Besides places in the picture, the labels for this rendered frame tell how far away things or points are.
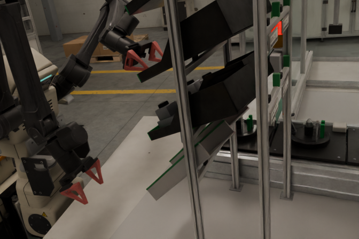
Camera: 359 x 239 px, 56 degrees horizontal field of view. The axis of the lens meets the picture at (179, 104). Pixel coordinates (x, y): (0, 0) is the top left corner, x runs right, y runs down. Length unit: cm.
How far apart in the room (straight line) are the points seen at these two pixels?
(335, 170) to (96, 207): 80
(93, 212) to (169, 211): 27
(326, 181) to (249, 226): 29
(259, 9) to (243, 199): 72
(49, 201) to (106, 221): 35
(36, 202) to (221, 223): 72
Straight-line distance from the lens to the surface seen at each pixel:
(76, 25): 1112
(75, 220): 123
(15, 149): 138
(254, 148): 122
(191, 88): 100
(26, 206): 148
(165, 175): 91
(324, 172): 116
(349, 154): 123
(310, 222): 111
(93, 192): 133
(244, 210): 113
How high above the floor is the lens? 160
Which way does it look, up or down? 23 degrees down
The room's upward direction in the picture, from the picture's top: 7 degrees counter-clockwise
